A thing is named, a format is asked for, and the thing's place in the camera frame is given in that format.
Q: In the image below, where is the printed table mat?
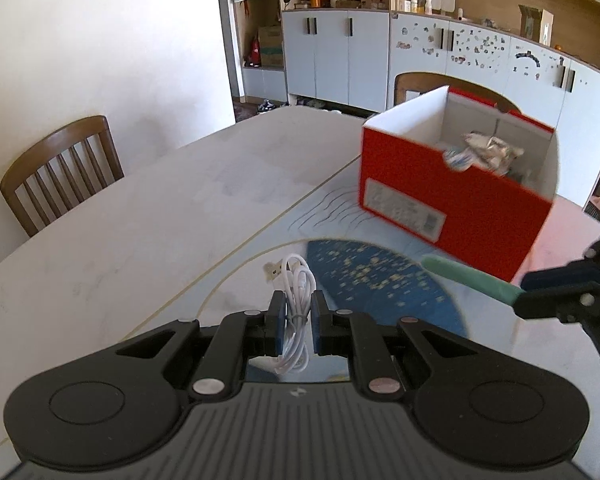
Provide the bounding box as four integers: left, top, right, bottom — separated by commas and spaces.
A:
0, 155, 600, 461

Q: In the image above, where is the red bottle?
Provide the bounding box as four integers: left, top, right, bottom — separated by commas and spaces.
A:
243, 35, 262, 67

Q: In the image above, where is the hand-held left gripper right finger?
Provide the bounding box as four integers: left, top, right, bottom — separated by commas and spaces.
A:
310, 291, 486, 403

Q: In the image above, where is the white wooden wall cabinet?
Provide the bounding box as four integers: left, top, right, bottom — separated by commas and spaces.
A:
230, 0, 600, 211

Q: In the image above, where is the white sausage packet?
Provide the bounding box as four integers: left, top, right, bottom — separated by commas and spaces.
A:
442, 146, 476, 171

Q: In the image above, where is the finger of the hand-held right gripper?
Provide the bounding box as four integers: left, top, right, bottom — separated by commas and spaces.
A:
512, 282, 600, 373
521, 217, 600, 292

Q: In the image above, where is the open cardboard box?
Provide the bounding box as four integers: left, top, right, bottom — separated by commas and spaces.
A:
517, 4, 555, 43

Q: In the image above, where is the mint green pen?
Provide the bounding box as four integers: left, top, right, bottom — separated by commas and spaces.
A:
422, 254, 527, 306

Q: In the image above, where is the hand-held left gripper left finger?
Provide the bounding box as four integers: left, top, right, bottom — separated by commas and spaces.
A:
112, 291, 289, 403

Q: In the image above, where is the white marble desktop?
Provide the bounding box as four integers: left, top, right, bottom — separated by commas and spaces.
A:
0, 106, 600, 461

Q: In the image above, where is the silver foil wrapper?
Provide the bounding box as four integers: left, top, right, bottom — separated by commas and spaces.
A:
460, 131, 526, 176

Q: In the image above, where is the white usb cable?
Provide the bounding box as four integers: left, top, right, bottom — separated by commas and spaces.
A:
262, 254, 317, 375

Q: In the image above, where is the brown cardboard carton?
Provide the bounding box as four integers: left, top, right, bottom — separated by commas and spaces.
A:
257, 25, 284, 68

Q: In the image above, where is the brown wooden chair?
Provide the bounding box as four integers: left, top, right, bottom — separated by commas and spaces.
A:
0, 115, 126, 238
394, 71, 523, 116

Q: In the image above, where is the red cardboard box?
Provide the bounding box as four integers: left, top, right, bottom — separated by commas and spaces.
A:
358, 85, 561, 283

